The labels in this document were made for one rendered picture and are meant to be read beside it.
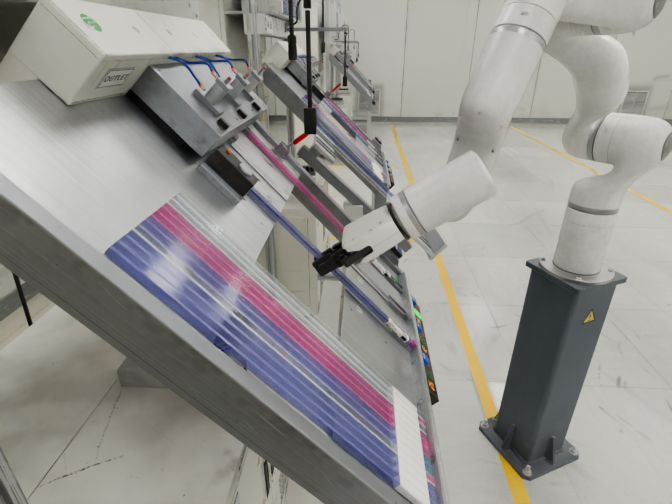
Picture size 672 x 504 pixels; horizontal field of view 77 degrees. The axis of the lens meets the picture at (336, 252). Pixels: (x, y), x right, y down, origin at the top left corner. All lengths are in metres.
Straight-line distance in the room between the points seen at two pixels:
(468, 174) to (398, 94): 7.78
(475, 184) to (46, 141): 0.56
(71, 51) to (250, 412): 0.44
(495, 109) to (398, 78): 7.72
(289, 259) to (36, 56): 1.55
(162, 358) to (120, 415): 0.54
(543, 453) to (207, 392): 1.40
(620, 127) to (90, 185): 1.09
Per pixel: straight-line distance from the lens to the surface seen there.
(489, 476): 1.64
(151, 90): 0.70
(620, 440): 1.94
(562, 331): 1.35
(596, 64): 1.05
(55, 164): 0.51
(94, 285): 0.43
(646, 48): 9.70
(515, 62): 0.75
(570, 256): 1.30
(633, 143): 1.20
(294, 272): 2.03
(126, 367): 1.01
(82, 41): 0.58
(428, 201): 0.69
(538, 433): 1.60
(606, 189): 1.24
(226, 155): 0.67
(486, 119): 0.73
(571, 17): 0.88
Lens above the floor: 1.26
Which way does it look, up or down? 26 degrees down
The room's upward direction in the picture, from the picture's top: straight up
